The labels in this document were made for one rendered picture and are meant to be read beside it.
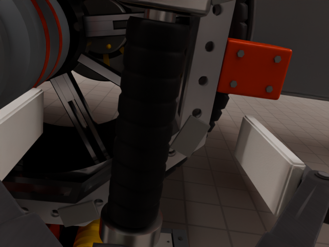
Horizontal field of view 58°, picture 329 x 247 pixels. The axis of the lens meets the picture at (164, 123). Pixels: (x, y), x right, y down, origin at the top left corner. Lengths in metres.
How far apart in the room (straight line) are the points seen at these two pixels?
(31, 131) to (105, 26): 0.33
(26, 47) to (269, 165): 0.22
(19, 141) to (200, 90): 0.28
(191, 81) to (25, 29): 0.21
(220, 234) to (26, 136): 1.37
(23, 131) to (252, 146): 0.13
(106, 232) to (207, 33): 0.27
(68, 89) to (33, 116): 0.33
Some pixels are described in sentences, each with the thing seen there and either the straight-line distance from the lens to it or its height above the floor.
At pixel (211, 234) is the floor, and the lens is 1.49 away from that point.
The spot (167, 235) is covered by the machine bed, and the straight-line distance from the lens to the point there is 1.29.
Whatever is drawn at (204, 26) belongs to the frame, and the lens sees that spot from 0.39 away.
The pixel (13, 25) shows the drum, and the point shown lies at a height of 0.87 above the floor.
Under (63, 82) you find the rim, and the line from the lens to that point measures 0.51.
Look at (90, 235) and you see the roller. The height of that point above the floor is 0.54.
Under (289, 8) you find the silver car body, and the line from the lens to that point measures 0.90.
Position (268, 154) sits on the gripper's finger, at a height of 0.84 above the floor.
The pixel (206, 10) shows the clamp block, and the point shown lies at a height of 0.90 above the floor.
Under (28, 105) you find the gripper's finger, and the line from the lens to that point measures 0.18.
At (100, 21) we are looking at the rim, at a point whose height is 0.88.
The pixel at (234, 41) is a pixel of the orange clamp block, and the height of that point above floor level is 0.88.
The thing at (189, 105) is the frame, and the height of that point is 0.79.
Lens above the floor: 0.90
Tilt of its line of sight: 19 degrees down
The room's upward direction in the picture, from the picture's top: 9 degrees clockwise
